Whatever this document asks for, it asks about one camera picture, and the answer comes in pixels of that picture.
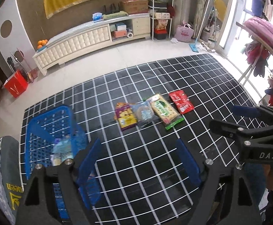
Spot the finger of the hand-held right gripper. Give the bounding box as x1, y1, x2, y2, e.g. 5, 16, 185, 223
232, 104, 273, 125
209, 119, 273, 144

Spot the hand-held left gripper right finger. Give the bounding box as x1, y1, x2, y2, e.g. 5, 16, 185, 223
175, 138, 263, 225

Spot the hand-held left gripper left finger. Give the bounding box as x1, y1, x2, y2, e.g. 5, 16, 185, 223
15, 138, 102, 225

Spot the large light blue snack packet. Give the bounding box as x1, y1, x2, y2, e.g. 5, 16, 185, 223
51, 135, 81, 160

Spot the blue plastic basket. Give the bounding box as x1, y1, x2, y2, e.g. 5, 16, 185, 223
24, 105, 99, 218

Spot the person's blue jeans leg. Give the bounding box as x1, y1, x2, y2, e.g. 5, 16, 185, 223
244, 163, 268, 194

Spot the black grid mat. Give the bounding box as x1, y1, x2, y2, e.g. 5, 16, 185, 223
19, 53, 264, 225

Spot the red hanging garment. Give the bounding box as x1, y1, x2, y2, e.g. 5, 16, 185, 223
245, 41, 271, 78

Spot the purple and yellow snack packet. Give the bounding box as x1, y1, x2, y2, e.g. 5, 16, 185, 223
115, 102, 138, 131

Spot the green cracker packet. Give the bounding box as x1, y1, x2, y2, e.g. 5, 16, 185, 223
148, 94, 184, 131

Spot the red snack packet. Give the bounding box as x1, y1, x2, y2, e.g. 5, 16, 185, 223
169, 89, 195, 115

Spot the small clear blue snack packet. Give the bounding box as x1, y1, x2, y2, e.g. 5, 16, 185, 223
130, 101, 155, 128

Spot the grey printed garment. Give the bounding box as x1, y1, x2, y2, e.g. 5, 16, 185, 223
0, 135, 22, 225

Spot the pink quilt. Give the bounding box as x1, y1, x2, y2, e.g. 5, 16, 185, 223
243, 17, 273, 52

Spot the pink bag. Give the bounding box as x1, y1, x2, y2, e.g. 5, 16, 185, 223
174, 21, 195, 43

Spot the blue mop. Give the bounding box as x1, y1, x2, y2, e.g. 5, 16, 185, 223
189, 0, 215, 52

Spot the red gift box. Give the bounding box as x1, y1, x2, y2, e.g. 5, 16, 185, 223
4, 70, 29, 98

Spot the beige curtain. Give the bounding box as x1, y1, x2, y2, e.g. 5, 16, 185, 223
194, 0, 221, 43

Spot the cream tv cabinet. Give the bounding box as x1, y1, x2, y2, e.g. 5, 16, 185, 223
33, 13, 151, 76

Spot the white rack shelf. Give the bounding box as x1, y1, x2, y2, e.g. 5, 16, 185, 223
142, 0, 176, 40

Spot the pink storage box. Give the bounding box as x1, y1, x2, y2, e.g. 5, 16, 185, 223
111, 30, 127, 39

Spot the green folded cloth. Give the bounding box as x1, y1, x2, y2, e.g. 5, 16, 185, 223
103, 11, 129, 20

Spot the black router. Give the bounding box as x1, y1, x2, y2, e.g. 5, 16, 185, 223
104, 3, 120, 15

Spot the cardboard box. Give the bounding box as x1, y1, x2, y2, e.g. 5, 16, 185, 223
120, 0, 149, 15

